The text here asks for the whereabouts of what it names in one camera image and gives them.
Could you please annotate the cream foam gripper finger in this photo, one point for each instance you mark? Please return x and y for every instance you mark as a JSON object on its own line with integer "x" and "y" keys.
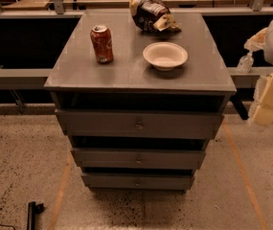
{"x": 261, "y": 110}

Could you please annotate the brown chip bag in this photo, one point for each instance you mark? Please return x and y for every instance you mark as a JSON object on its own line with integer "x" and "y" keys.
{"x": 152, "y": 16}

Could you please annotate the red coke can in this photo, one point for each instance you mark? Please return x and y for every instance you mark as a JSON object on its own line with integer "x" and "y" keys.
{"x": 102, "y": 43}

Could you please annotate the clear plastic bottle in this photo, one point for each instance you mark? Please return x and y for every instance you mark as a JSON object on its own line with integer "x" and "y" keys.
{"x": 245, "y": 63}

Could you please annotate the white paper bowl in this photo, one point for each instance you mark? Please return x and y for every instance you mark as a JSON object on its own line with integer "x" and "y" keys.
{"x": 165, "y": 56}

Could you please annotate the grey drawer cabinet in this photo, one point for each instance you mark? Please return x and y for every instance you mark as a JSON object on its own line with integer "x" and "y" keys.
{"x": 129, "y": 83}

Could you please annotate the middle grey drawer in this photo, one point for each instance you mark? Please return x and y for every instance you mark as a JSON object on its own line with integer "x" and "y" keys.
{"x": 139, "y": 158}

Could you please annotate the grey drawer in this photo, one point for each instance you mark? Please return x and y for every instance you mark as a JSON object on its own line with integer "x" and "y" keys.
{"x": 139, "y": 124}
{"x": 137, "y": 181}
{"x": 139, "y": 158}

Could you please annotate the top grey drawer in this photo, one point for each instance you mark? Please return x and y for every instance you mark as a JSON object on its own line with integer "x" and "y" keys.
{"x": 139, "y": 124}

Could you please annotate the bottom grey drawer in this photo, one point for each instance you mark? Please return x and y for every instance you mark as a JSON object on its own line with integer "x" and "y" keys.
{"x": 137, "y": 181}

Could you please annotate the black floor object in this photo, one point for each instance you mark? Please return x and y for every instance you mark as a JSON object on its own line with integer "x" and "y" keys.
{"x": 33, "y": 210}

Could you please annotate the grey metal railing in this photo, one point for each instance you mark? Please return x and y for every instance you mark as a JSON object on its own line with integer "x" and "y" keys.
{"x": 21, "y": 10}

